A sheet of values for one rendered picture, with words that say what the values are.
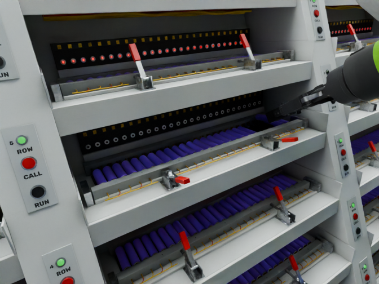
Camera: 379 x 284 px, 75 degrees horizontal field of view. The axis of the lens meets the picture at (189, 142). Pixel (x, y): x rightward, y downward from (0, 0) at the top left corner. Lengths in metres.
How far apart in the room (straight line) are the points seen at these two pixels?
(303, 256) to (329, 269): 0.07
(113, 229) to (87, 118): 0.19
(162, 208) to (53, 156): 0.20
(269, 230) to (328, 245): 0.27
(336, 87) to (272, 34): 0.32
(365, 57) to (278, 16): 0.34
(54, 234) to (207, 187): 0.27
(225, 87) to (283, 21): 0.32
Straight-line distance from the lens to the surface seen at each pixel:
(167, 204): 0.47
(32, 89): 0.43
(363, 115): 0.91
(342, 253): 0.89
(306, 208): 0.73
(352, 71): 0.54
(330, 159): 0.76
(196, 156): 0.53
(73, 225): 0.44
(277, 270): 0.78
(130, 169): 0.52
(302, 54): 0.75
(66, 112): 0.43
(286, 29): 0.79
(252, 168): 0.57
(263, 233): 0.64
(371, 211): 1.09
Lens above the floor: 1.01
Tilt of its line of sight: 6 degrees down
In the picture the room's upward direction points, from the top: 14 degrees counter-clockwise
